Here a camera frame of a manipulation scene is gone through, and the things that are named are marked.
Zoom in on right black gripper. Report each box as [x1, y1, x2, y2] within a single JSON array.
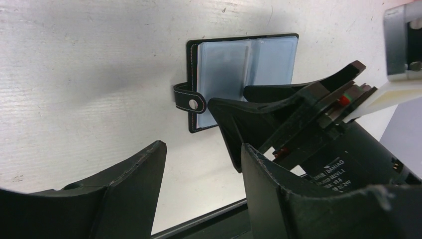
[[243, 60, 422, 192]]

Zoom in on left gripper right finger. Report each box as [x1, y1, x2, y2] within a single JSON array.
[[241, 144, 422, 239]]

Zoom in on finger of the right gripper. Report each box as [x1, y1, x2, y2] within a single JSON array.
[[208, 89, 314, 173]]

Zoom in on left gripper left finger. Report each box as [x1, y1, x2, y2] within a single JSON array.
[[0, 140, 167, 239]]

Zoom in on black leather card holder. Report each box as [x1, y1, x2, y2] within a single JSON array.
[[173, 33, 299, 133]]

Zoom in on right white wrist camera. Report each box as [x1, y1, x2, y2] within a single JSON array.
[[343, 0, 422, 122]]

